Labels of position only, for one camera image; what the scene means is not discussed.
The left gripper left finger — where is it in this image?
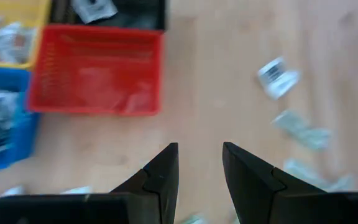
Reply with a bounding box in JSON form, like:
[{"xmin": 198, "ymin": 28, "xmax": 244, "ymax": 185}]
[{"xmin": 109, "ymin": 142, "xmax": 180, "ymax": 224}]

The black plastic basket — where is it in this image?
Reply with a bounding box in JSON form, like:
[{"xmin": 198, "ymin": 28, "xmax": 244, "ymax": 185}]
[{"xmin": 48, "ymin": 0, "xmax": 168, "ymax": 32}]

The yellow plastic basket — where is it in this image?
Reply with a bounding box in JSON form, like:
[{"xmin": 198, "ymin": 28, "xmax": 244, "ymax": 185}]
[{"xmin": 0, "ymin": 0, "xmax": 53, "ymax": 70}]

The green striped bandage wrapper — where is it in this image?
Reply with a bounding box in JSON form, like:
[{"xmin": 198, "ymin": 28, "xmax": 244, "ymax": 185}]
[
  {"xmin": 271, "ymin": 109, "xmax": 333, "ymax": 151},
  {"xmin": 178, "ymin": 213, "xmax": 206, "ymax": 224},
  {"xmin": 283, "ymin": 159, "xmax": 357, "ymax": 193}
]

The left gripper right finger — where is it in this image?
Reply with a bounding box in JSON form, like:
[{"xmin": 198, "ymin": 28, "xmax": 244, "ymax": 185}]
[{"xmin": 223, "ymin": 141, "xmax": 326, "ymax": 224}]

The blue plastic basket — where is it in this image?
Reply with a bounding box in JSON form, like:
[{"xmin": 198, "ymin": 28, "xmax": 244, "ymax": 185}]
[{"xmin": 0, "ymin": 65, "xmax": 40, "ymax": 171}]

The red plastic basket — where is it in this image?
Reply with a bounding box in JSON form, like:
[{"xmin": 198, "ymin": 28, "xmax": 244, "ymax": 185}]
[{"xmin": 26, "ymin": 24, "xmax": 165, "ymax": 117}]

